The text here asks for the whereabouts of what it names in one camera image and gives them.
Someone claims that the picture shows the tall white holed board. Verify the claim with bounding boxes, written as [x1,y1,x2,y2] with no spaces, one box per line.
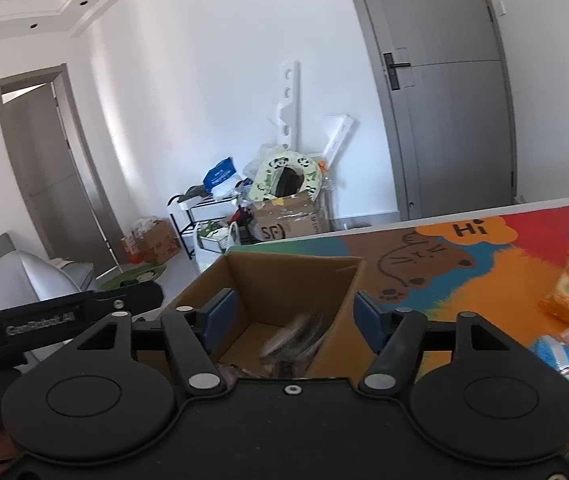
[264,61,300,153]

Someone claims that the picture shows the short white holed board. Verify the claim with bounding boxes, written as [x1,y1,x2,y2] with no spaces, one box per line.
[319,115,354,168]

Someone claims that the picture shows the blue snack packet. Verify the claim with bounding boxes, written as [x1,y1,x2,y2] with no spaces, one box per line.
[529,335,569,375]

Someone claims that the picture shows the small orange cardboard box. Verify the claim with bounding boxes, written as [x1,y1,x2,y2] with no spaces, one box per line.
[120,217,181,265]

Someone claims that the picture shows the printed brown cardboard box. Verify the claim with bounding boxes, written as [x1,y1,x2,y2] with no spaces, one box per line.
[247,195,330,246]

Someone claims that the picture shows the colourful cartoon table mat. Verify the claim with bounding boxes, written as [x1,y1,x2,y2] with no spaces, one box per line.
[227,195,569,411]

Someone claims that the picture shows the grey sofa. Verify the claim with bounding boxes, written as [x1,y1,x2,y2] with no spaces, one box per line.
[0,232,96,317]

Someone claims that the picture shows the panda print seat ring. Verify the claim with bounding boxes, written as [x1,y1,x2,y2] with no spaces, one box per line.
[249,146,324,206]

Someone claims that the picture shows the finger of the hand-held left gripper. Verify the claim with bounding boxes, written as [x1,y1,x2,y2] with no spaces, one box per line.
[82,281,164,322]

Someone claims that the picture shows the black door handle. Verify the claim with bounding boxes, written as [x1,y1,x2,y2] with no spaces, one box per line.
[382,52,413,92]

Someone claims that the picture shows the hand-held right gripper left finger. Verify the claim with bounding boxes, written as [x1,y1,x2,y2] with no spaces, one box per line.
[64,287,238,397]

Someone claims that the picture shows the clear packet of white blocks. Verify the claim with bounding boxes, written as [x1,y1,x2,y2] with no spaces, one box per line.
[259,310,336,377]

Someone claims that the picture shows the orange cracker packet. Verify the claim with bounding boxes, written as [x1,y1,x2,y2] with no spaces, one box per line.
[539,255,569,323]

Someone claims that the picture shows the white plastic bag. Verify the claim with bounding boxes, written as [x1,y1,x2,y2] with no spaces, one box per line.
[193,220,243,273]

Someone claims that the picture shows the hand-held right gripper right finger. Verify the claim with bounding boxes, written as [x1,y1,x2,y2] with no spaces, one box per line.
[355,290,534,396]

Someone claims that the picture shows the green floor rug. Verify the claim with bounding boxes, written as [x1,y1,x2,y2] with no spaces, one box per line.
[97,264,168,291]

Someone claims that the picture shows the grey brown interior door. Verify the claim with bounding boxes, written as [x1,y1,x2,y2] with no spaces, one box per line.
[0,64,128,281]

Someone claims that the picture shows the black shoe rack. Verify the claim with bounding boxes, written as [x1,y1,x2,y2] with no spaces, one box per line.
[167,190,245,254]

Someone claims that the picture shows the blue white bag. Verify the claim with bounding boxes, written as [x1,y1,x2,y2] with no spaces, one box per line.
[202,158,238,193]

